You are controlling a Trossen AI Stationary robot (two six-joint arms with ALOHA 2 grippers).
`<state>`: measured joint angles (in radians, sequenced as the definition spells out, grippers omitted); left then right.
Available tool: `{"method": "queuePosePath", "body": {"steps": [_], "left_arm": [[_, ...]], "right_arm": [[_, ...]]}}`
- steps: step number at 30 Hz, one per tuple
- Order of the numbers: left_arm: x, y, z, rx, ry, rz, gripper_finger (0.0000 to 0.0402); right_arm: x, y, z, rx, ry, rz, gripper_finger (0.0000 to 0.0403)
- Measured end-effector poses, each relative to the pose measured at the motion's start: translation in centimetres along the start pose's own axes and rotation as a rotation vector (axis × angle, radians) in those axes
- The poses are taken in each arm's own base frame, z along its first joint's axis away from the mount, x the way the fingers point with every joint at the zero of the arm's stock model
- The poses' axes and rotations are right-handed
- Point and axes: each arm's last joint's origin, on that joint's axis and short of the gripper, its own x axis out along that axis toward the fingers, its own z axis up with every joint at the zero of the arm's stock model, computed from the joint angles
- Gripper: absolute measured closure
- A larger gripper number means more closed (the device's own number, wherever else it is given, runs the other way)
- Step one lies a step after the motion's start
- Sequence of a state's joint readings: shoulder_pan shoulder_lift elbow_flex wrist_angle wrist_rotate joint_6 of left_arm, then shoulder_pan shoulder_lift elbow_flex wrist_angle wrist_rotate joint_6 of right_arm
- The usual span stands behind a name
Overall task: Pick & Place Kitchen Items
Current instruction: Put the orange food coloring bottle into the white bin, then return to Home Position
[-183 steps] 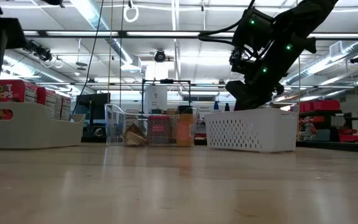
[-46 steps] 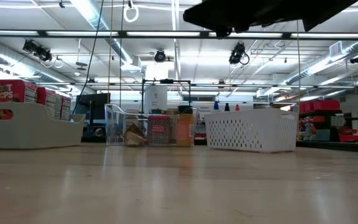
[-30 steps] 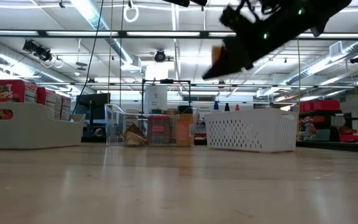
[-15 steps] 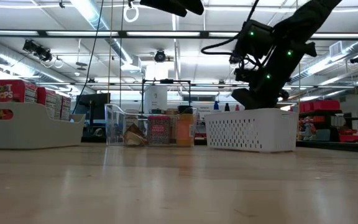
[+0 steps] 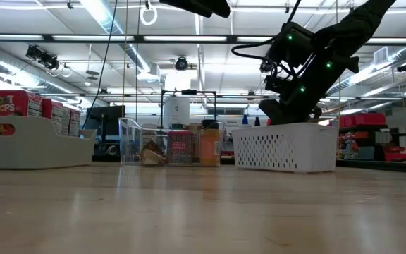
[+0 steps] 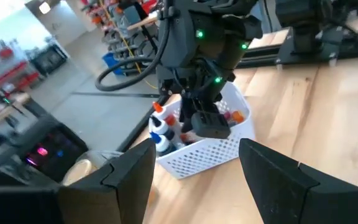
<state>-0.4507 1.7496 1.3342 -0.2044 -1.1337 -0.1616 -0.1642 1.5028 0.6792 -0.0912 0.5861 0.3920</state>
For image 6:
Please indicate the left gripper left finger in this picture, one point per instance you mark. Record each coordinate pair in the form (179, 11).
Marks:
(126, 186)

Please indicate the red food colour bottle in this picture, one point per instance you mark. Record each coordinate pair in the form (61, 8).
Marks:
(170, 119)

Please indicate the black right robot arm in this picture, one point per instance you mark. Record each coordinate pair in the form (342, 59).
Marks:
(182, 31)

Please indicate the pink dropper bottle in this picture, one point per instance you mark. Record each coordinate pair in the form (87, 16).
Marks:
(227, 115)

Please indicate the white perforated plastic basket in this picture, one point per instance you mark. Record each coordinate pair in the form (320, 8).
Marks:
(204, 155)

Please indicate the blue storage bin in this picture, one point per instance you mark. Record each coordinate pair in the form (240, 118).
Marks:
(112, 63)

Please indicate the orange food colour bottle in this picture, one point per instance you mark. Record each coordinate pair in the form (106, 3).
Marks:
(158, 107)

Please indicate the shelf with red bins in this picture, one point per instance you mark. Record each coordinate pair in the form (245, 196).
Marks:
(5, 53)

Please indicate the black computer tower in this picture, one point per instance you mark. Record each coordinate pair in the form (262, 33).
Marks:
(57, 149)

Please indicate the white spice jar tan lid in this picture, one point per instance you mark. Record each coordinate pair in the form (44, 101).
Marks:
(79, 171)

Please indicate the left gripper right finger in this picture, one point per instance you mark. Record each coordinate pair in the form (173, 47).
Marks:
(272, 186)

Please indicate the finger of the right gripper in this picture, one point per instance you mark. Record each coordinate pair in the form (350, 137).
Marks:
(186, 116)
(211, 126)

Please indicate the black food colour bottle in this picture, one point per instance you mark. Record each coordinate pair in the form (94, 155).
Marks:
(162, 127)

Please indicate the orange dropper bottle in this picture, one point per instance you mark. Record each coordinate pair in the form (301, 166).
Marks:
(238, 116)

